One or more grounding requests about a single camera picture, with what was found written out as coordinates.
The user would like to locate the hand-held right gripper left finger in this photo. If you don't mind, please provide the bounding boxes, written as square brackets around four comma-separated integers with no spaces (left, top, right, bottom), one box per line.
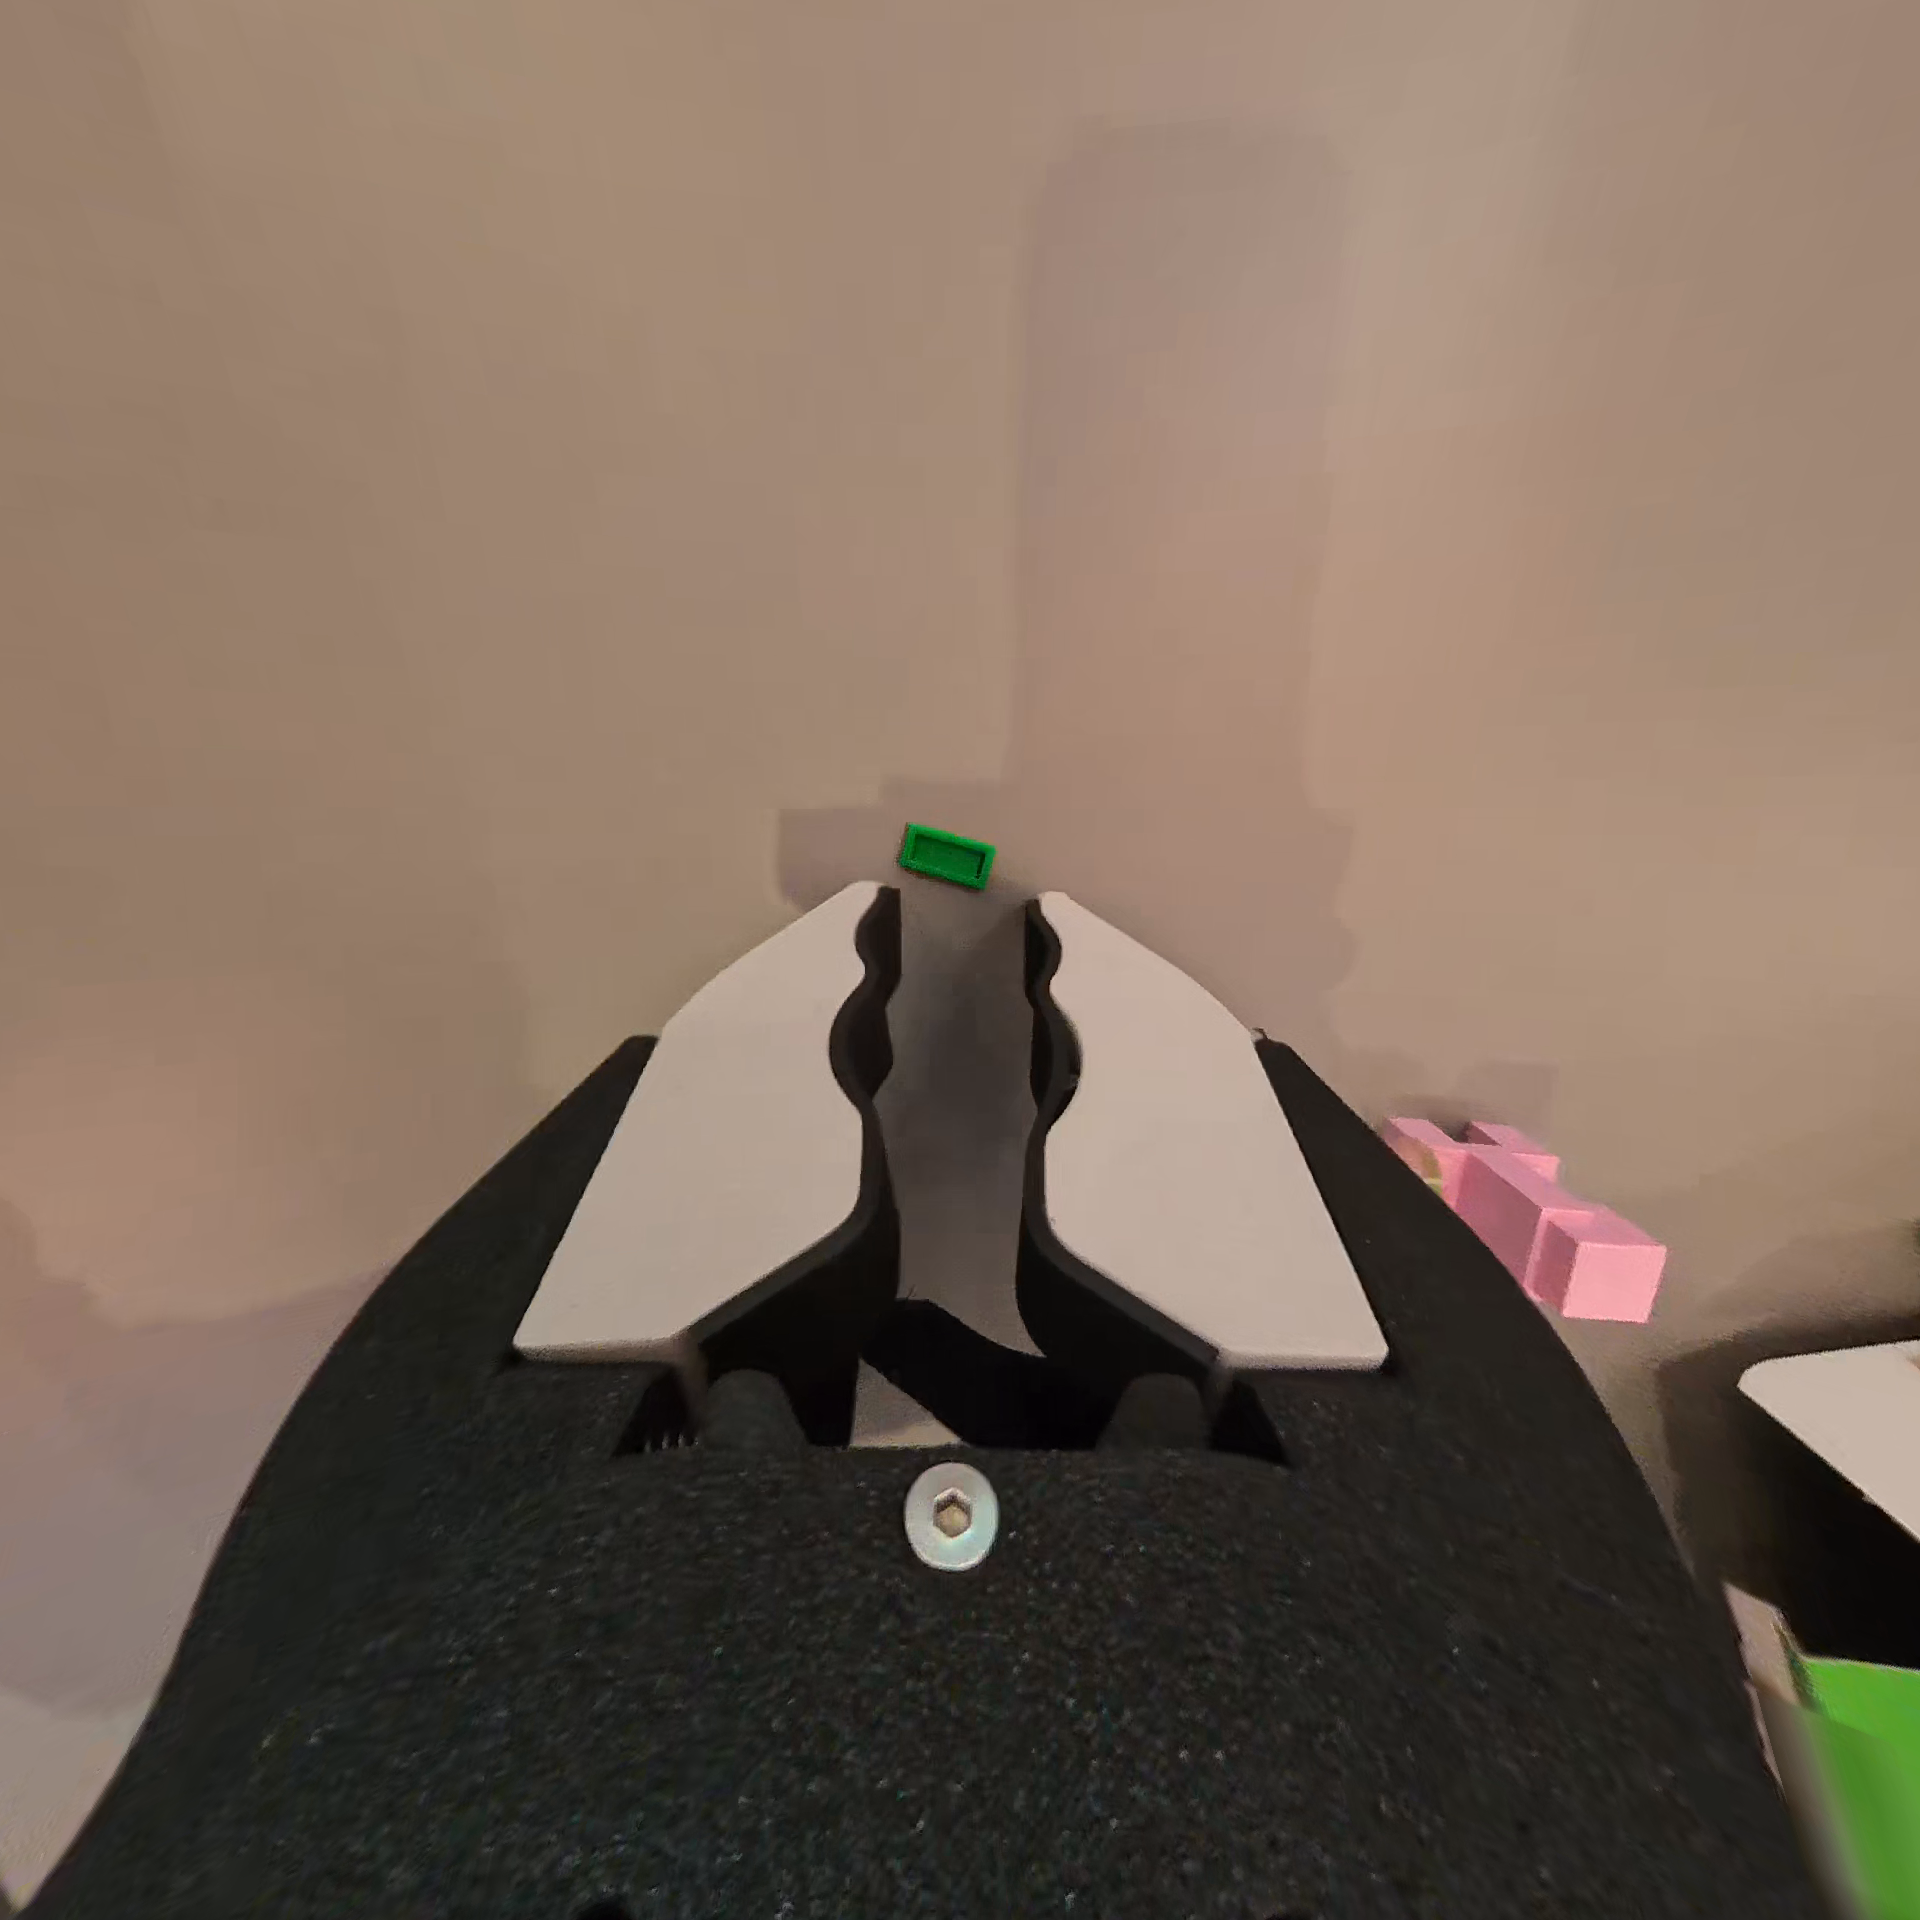
[513,880,905,1368]

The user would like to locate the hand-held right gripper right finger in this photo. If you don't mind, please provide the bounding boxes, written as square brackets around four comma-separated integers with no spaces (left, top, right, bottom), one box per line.
[1017,892,1391,1374]

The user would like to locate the white desk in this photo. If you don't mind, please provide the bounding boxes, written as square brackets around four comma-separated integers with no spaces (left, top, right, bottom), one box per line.
[0,0,1920,1920]

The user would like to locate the pink toy brick figure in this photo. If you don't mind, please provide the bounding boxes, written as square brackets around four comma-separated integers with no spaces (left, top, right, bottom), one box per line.
[1380,1112,1671,1325]

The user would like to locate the white card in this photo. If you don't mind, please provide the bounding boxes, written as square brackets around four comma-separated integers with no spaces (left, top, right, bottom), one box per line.
[1737,1342,1920,1548]

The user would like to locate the green brick plate assembly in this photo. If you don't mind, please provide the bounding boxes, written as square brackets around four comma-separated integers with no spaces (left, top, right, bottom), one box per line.
[1777,1651,1920,1920]

